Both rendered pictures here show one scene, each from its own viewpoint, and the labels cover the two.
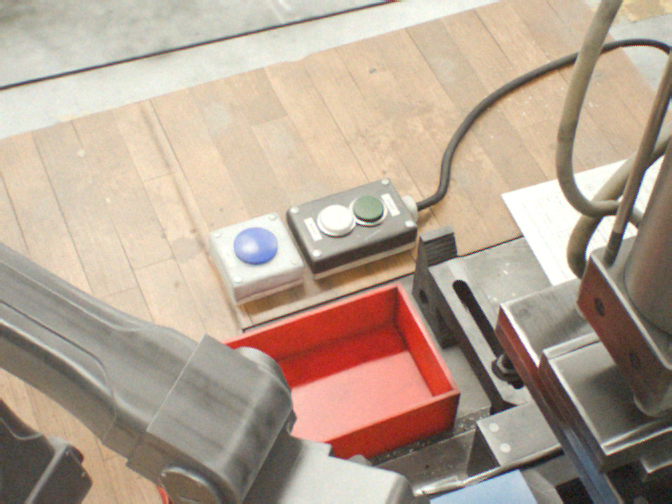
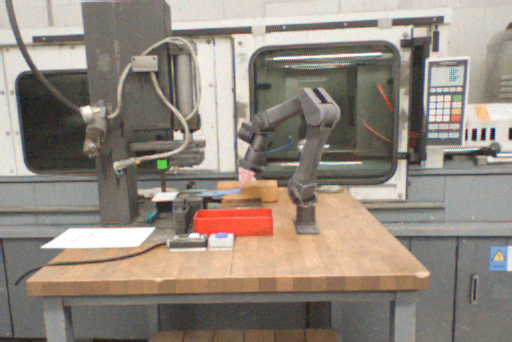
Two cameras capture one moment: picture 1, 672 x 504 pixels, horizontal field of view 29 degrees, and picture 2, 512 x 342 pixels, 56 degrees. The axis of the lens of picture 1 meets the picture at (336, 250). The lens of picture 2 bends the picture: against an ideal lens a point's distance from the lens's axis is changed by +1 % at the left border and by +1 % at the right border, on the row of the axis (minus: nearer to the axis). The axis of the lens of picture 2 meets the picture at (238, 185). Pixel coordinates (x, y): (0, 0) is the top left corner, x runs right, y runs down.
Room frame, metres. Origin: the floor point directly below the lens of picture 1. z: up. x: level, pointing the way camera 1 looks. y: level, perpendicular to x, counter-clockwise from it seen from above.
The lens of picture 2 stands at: (1.85, 0.75, 1.32)
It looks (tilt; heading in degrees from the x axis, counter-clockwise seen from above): 10 degrees down; 208
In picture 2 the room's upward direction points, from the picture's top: 2 degrees counter-clockwise
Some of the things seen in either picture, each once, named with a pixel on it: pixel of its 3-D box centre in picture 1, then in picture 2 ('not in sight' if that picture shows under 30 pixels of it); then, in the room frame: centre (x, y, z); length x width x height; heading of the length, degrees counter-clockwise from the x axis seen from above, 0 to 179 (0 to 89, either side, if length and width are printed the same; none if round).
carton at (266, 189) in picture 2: not in sight; (247, 192); (0.09, -0.15, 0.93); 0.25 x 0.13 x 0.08; 116
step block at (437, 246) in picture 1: (446, 287); (180, 222); (0.66, -0.10, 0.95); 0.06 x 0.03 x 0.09; 26
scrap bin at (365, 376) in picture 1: (291, 401); (234, 222); (0.55, 0.03, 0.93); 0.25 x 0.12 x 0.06; 116
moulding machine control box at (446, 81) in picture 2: not in sight; (441, 103); (-0.46, 0.55, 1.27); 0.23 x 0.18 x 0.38; 22
